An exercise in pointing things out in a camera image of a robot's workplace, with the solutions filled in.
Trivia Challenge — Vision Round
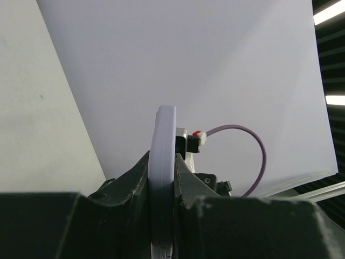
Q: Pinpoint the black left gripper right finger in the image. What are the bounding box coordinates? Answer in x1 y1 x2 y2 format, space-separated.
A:
173 154 344 258

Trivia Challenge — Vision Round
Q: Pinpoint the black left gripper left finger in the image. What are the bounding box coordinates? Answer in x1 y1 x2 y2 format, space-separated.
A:
1 154 151 258

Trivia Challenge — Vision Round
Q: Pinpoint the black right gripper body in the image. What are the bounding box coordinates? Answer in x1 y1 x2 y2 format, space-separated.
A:
195 173 232 196

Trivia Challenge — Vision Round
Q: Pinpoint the phone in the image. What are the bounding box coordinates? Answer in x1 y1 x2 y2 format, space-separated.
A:
148 105 176 258

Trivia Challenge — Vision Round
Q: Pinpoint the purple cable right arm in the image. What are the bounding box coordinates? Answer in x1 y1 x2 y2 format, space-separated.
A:
204 124 267 197

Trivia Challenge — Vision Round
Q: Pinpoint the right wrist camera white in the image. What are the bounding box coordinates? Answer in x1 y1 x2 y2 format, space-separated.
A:
175 127 207 173

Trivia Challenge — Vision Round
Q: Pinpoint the aluminium frame rail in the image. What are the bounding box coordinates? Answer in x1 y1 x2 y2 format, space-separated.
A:
291 181 345 202

